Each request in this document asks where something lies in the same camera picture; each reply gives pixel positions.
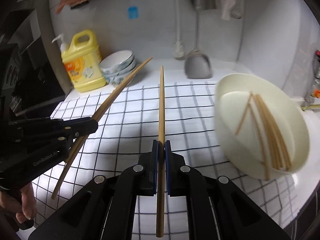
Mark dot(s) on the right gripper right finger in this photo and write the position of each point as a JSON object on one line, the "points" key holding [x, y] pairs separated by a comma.
{"points": [[217, 208]]}

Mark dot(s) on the blue wall sticker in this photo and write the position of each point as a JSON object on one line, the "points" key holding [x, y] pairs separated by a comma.
{"points": [[132, 12]]}

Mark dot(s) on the wooden chopstick three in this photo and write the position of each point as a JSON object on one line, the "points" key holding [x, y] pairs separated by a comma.
{"points": [[244, 113]]}

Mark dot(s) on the hanging white brush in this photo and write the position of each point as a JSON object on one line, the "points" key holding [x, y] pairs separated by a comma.
{"points": [[178, 48]]}

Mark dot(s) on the black stove appliance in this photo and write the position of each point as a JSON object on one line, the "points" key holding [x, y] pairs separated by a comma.
{"points": [[42, 82]]}

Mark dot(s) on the white pump dispenser bottle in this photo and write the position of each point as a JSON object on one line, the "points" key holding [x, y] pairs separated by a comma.
{"points": [[63, 44]]}

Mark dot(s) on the wooden chopstick one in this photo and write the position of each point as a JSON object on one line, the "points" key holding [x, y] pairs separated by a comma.
{"points": [[79, 142]]}

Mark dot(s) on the dark chopstick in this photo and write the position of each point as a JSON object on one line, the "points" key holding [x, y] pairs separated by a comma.
{"points": [[261, 142]]}

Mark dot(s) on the top floral ceramic bowl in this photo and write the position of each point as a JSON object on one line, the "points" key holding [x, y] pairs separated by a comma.
{"points": [[120, 58]]}

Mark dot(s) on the bottom floral ceramic bowl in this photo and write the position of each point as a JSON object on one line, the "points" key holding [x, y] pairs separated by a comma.
{"points": [[116, 78]]}

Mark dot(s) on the person's left hand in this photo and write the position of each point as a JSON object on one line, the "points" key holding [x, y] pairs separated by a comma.
{"points": [[24, 211]]}

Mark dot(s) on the middle floral ceramic bowl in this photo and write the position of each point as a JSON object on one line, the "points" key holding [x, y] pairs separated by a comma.
{"points": [[120, 70]]}

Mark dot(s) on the cream oval plastic bowl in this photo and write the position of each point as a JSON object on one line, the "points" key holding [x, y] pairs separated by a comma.
{"points": [[243, 150]]}

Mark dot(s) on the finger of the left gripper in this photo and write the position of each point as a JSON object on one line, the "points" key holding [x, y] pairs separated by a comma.
{"points": [[79, 127]]}

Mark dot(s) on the hanging metal spatula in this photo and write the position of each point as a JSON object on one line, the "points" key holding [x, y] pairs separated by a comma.
{"points": [[197, 64]]}

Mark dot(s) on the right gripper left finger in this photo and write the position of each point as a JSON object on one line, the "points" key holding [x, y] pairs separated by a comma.
{"points": [[105, 207]]}

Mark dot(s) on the chopstick in bowl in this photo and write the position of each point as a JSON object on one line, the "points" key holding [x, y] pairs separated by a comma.
{"points": [[280, 159]]}

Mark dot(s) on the floral ceramic bowl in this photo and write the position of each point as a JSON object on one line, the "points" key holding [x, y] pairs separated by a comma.
{"points": [[120, 58], [116, 78], [120, 70]]}

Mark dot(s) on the yellow detergent jug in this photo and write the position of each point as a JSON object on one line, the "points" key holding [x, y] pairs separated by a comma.
{"points": [[82, 62]]}

